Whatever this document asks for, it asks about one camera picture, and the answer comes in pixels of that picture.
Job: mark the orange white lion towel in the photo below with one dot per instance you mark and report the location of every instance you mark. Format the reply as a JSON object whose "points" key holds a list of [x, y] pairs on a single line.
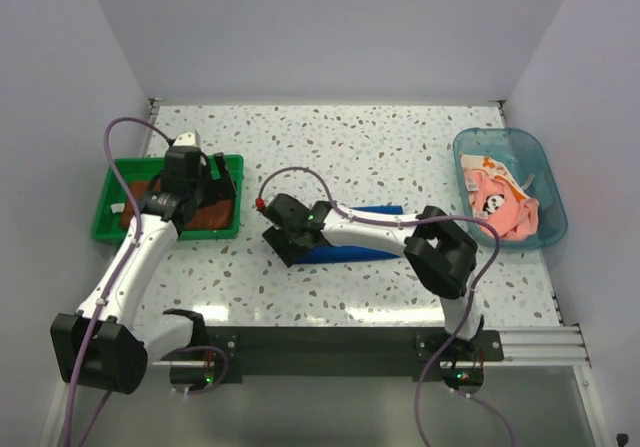
{"points": [[491, 167]]}

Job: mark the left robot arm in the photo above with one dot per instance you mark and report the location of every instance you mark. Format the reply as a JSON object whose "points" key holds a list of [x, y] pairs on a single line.
{"points": [[98, 346]]}

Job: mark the pink panda towel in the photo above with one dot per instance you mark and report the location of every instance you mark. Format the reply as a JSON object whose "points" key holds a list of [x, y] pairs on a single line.
{"points": [[499, 201]]}

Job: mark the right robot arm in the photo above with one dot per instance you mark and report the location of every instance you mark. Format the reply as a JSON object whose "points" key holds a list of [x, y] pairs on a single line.
{"points": [[442, 255]]}

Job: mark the brown towel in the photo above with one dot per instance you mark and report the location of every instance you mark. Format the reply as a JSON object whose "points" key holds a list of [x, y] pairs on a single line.
{"points": [[213, 217]]}

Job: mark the green plastic tray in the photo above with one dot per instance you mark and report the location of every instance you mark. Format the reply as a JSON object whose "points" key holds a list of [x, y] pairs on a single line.
{"points": [[113, 199]]}

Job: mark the blue towel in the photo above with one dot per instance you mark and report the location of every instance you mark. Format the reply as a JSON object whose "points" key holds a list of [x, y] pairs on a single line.
{"points": [[347, 254]]}

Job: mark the blue plastic bin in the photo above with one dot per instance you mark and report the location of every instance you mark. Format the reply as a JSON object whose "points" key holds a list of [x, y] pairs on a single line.
{"points": [[524, 156]]}

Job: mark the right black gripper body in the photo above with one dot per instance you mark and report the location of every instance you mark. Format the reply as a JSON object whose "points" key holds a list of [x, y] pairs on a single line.
{"points": [[292, 234]]}

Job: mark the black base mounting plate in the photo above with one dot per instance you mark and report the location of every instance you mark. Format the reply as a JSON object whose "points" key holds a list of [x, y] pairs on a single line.
{"points": [[329, 351]]}

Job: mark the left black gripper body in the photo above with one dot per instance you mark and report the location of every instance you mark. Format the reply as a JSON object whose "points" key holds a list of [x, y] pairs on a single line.
{"points": [[206, 188]]}

